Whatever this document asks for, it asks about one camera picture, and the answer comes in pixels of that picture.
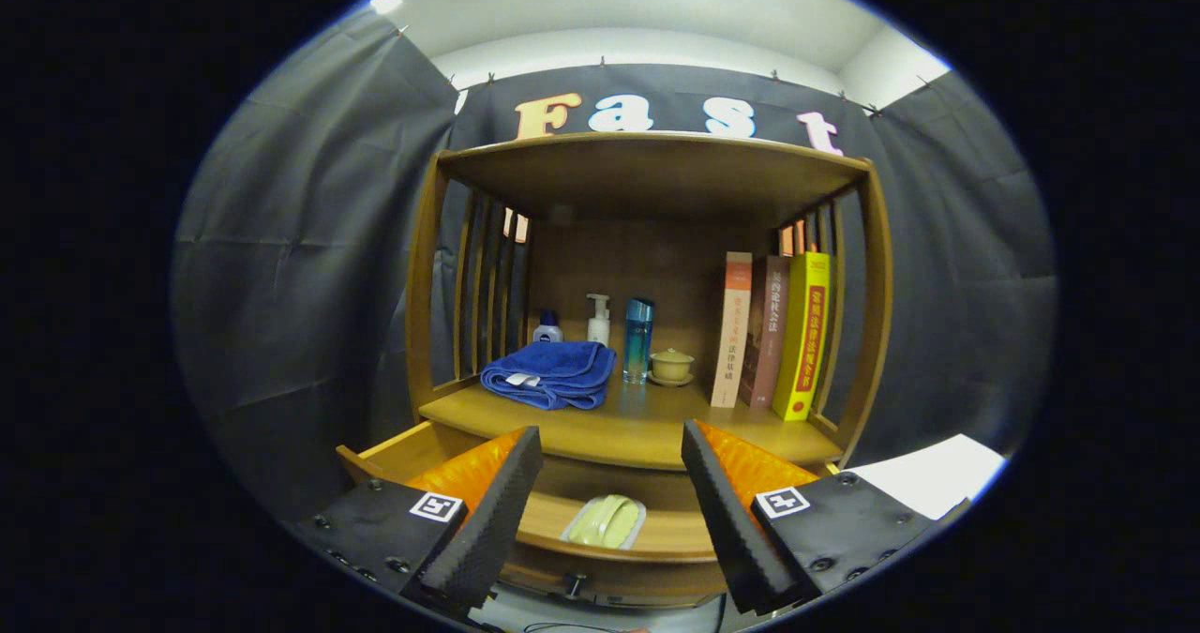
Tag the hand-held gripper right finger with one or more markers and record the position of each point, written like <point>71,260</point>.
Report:
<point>731,520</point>

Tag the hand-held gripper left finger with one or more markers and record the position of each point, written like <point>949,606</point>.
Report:
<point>492,520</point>

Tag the pale green scrubbing brush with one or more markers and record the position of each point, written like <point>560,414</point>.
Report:
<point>605,520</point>

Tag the wooden countertop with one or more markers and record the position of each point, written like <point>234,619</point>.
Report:
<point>647,422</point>

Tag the wooden cabinet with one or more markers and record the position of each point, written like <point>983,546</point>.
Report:
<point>656,173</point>

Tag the blue folded towel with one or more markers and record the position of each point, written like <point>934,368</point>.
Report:
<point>553,370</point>

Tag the pale yellow lidded teacup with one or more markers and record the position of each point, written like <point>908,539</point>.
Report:
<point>671,367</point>

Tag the orange and white book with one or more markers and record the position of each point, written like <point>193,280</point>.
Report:
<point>731,333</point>

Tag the brown book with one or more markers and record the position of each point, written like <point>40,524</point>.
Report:
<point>767,333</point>

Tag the small white blue-capped bottle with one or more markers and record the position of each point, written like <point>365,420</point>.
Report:
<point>547,331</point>

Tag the yellow book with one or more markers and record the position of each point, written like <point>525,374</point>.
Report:
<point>804,333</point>

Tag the tall blue glass bottle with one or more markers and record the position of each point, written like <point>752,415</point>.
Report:
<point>637,342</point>

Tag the white table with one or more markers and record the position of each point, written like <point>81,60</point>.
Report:
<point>928,478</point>

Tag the white pump bottle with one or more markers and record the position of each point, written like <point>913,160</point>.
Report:
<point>598,328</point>

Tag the black backdrop cloth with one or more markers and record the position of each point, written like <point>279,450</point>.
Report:
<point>281,286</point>

